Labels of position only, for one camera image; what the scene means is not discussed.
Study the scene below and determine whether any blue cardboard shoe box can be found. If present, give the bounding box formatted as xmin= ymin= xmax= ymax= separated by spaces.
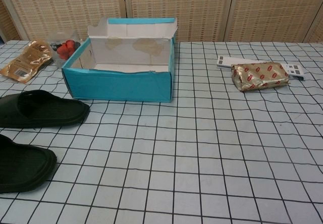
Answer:
xmin=62 ymin=17 xmax=178 ymax=103

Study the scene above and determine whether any brown snack pouch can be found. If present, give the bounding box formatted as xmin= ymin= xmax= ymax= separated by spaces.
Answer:
xmin=0 ymin=40 xmax=54 ymax=84

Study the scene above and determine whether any white plastic strip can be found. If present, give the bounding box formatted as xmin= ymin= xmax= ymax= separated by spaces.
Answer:
xmin=216 ymin=55 xmax=307 ymax=81

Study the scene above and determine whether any woven folding screen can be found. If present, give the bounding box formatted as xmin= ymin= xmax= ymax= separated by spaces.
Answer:
xmin=0 ymin=0 xmax=323 ymax=44

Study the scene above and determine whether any clear bag with red pieces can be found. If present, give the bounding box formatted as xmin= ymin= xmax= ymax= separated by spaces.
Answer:
xmin=49 ymin=31 xmax=82 ymax=70

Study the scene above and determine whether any gold foil packet red print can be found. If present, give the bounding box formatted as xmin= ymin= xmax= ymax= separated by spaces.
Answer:
xmin=231 ymin=61 xmax=291 ymax=93

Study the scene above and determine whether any black slide slipper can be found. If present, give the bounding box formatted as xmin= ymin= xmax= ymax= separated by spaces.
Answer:
xmin=0 ymin=89 xmax=91 ymax=129
xmin=0 ymin=134 xmax=58 ymax=194

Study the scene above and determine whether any blue checked tablecloth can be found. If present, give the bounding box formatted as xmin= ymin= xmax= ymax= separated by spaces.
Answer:
xmin=0 ymin=40 xmax=323 ymax=224

